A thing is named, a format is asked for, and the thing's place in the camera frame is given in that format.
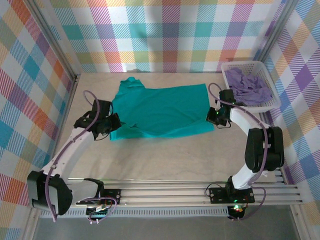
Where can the aluminium table side rail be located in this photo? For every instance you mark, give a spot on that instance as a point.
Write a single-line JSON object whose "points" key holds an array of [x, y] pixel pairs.
{"points": [[71, 95], [281, 176]]}

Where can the circuit board with LEDs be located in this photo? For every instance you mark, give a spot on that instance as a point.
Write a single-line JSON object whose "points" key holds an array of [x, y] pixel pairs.
{"points": [[237, 209]]}

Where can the aluminium corner post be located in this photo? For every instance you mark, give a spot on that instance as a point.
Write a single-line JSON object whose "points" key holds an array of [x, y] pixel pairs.
{"points": [[56, 41], [275, 30]]}

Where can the teal t-shirt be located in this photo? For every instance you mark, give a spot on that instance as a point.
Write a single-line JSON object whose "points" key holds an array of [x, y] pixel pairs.
{"points": [[162, 110]]}

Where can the green terminal circuit board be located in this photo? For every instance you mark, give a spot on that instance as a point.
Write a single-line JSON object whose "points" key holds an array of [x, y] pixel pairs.
{"points": [[100, 212]]}

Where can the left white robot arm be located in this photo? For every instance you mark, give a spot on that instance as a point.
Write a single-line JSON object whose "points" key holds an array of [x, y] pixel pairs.
{"points": [[72, 147]]}

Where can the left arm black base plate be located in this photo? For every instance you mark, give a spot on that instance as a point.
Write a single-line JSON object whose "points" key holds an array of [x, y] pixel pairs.
{"points": [[117, 192]]}

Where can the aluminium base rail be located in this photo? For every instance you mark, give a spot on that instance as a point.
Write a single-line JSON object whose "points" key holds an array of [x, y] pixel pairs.
{"points": [[162, 193]]}

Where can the purple crumpled cloth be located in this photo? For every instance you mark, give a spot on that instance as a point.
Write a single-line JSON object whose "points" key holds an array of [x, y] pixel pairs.
{"points": [[247, 87]]}

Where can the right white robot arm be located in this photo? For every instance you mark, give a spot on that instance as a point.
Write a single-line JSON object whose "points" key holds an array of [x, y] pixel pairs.
{"points": [[242, 117]]}

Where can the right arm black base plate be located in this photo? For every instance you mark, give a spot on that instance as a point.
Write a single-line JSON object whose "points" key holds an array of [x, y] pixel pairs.
{"points": [[217, 196]]}

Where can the white plastic basket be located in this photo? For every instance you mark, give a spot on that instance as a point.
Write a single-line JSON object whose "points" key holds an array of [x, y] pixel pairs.
{"points": [[250, 108]]}

